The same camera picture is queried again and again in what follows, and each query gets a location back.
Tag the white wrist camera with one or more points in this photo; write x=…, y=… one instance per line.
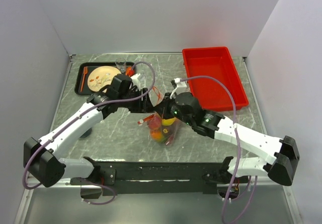
x=179, y=87
x=138, y=80

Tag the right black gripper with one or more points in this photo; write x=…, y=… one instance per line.
x=162, y=108

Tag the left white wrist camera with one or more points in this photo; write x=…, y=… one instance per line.
x=138, y=80

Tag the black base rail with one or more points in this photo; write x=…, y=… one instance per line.
x=115, y=178

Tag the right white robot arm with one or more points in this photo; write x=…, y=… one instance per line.
x=275, y=158

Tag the red fake apple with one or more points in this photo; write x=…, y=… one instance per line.
x=155, y=123

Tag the clear zip top bag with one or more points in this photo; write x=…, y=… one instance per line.
x=169, y=132

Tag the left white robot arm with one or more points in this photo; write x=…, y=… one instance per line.
x=43, y=157

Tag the yellow fake fruit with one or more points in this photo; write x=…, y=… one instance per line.
x=168, y=122

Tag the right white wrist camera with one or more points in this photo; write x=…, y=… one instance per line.
x=179, y=87

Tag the orange plastic fork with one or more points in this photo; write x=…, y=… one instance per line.
x=85, y=71

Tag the dark blue object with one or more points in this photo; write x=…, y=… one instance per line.
x=86, y=134

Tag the beige bird plate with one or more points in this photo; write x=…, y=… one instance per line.
x=101, y=77

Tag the orange fake fruit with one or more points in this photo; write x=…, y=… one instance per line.
x=156, y=135

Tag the orange plastic spoon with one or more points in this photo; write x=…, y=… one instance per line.
x=130, y=71

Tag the clear plastic cup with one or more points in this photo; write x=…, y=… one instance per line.
x=121, y=64

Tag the black serving tray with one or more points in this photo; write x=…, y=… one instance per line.
x=91, y=66

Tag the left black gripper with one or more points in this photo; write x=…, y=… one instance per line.
x=143, y=106

